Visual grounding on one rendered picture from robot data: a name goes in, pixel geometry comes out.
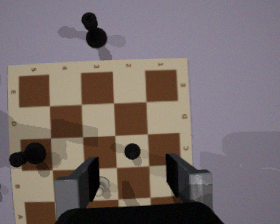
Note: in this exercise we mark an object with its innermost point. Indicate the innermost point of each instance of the brown and cream chessboard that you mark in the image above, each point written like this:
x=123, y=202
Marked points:
x=87, y=109

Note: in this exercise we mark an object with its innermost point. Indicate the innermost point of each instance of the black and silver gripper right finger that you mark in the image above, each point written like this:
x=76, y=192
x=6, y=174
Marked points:
x=188, y=183

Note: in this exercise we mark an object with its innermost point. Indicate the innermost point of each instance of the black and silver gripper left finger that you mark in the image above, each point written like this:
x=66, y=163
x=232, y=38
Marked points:
x=77, y=189

